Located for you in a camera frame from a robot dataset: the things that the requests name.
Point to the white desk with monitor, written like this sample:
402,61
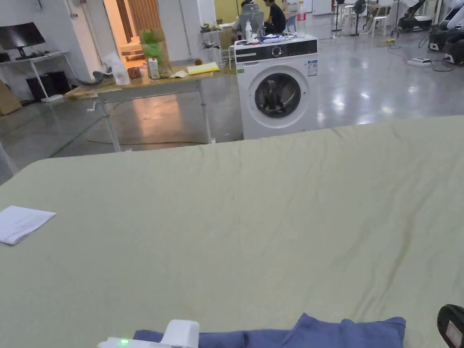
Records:
32,58

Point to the white folded cloth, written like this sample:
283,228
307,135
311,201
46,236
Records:
21,224

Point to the white power strip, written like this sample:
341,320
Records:
419,61

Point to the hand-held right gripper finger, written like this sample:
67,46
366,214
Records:
444,320

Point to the black and white robot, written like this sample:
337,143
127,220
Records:
447,32

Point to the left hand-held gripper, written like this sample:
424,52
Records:
181,333

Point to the brown carton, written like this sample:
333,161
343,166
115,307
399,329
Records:
8,99

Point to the black standing fan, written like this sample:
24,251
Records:
359,11

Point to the bed with pale green sheet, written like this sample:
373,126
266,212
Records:
232,217

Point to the white washing machine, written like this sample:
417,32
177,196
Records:
277,90

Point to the white shelf with shoes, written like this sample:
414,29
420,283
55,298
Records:
214,45

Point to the dark blue shirt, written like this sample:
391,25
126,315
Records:
326,335

